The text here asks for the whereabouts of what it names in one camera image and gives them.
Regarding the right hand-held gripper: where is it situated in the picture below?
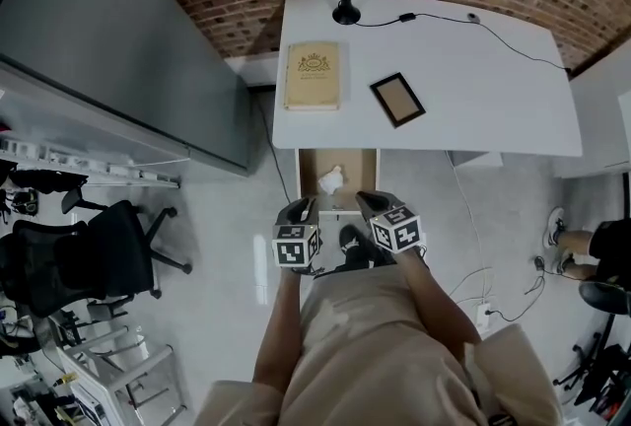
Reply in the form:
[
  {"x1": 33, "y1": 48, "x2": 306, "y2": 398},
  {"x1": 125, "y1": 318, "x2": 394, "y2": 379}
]
[{"x1": 355, "y1": 189, "x2": 428, "y2": 258}]

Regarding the person's beige clothing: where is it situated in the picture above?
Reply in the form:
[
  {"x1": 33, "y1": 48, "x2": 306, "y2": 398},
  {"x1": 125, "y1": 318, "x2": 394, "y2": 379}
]
[{"x1": 195, "y1": 259, "x2": 566, "y2": 426}]

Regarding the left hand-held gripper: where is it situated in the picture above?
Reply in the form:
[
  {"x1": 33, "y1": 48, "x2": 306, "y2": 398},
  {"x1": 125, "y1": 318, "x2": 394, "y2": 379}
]
[{"x1": 271, "y1": 196, "x2": 322, "y2": 274}]

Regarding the white metal frame stand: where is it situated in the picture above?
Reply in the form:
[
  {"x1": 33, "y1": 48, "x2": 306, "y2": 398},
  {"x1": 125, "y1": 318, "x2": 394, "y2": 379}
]
[{"x1": 52, "y1": 314, "x2": 189, "y2": 426}]

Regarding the white paper item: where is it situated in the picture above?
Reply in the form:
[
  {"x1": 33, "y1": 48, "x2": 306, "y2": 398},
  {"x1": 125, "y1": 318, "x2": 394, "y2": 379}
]
[{"x1": 316, "y1": 165, "x2": 347, "y2": 195}]

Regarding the white desk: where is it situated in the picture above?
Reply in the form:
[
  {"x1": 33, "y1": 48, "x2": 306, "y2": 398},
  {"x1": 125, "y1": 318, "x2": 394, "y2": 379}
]
[{"x1": 271, "y1": 0, "x2": 585, "y2": 160}]

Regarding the person's black shoe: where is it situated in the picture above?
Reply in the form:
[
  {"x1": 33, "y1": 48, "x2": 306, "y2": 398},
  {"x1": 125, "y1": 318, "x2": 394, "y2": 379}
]
[{"x1": 338, "y1": 223, "x2": 382, "y2": 268}]

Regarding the white floor cable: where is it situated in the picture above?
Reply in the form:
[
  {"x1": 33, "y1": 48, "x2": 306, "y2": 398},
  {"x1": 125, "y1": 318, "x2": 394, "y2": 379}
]
[{"x1": 445, "y1": 150, "x2": 495, "y2": 313}]

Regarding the beige hardcover book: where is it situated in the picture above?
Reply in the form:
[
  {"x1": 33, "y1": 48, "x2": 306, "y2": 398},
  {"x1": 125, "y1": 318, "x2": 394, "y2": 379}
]
[{"x1": 282, "y1": 40, "x2": 342, "y2": 113}]

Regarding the metal shelf with small items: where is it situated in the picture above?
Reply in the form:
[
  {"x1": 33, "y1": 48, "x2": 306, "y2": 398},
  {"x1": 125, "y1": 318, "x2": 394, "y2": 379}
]
[{"x1": 0, "y1": 131, "x2": 182, "y2": 191}]

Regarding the black lamp cable with switch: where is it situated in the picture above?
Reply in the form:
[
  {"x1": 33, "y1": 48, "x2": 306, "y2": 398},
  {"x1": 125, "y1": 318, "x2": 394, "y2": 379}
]
[{"x1": 353, "y1": 11, "x2": 574, "y2": 72}]

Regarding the black swivel chair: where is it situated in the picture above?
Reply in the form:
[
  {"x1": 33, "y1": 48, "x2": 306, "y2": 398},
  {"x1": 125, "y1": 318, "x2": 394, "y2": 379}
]
[{"x1": 550, "y1": 279, "x2": 631, "y2": 416}]

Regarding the large grey cabinet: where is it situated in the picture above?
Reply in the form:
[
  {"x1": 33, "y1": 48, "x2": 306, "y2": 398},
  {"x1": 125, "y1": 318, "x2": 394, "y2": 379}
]
[{"x1": 0, "y1": 0, "x2": 253, "y2": 179}]

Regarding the black floor cable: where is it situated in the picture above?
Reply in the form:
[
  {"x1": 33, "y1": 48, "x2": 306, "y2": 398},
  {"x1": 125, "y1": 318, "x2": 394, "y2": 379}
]
[{"x1": 484, "y1": 259, "x2": 549, "y2": 323}]

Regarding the person's left forearm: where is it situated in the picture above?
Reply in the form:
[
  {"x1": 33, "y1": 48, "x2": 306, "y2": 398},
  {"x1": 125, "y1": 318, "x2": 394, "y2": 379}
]
[{"x1": 252, "y1": 267, "x2": 303, "y2": 396}]

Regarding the brown wooden desk drawer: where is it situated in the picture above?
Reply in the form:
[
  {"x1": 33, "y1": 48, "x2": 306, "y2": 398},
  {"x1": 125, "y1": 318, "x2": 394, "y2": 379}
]
[{"x1": 294, "y1": 147, "x2": 383, "y2": 219}]

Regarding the black cable behind desk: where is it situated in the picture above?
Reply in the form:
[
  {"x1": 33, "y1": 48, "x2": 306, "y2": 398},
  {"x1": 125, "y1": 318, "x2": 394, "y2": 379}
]
[{"x1": 251, "y1": 91, "x2": 293, "y2": 206}]

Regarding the black picture frame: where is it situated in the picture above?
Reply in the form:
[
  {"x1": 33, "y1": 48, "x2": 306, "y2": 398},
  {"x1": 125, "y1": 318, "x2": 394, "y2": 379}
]
[{"x1": 369, "y1": 71, "x2": 427, "y2": 130}]

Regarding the white power strip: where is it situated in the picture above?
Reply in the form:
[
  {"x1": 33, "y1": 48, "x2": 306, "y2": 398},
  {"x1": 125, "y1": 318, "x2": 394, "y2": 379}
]
[{"x1": 473, "y1": 300, "x2": 494, "y2": 332}]

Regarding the person's right forearm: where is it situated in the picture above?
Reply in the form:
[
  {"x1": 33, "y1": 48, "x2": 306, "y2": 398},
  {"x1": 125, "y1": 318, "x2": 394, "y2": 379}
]
[{"x1": 396, "y1": 249, "x2": 483, "y2": 359}]

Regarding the black mesh office chair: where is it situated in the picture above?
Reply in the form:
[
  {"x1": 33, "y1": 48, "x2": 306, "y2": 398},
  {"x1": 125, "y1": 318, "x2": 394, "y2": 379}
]
[{"x1": 0, "y1": 198, "x2": 194, "y2": 320}]

